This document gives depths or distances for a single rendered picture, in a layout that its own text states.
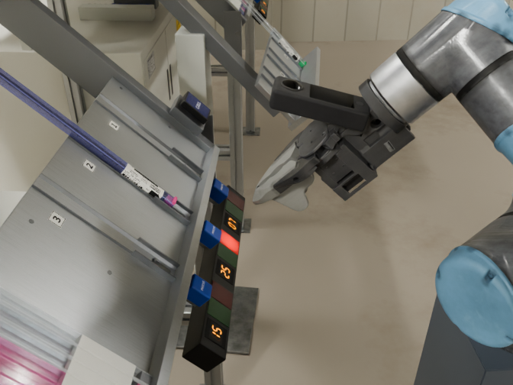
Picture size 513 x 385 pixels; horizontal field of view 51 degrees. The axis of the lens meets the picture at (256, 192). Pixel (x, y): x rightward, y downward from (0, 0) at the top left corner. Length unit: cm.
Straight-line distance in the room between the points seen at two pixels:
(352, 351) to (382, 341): 10
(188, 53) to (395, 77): 61
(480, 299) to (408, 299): 106
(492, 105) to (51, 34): 62
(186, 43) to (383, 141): 59
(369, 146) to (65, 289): 37
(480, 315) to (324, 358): 88
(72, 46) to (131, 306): 44
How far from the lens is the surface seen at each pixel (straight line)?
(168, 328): 58
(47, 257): 56
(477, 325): 68
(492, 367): 84
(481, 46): 60
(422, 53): 61
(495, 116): 59
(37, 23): 88
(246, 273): 172
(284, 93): 61
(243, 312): 159
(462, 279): 65
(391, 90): 61
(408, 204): 211
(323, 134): 63
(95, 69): 87
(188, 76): 115
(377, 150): 65
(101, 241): 61
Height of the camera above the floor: 115
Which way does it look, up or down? 33 degrees down
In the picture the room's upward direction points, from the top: straight up
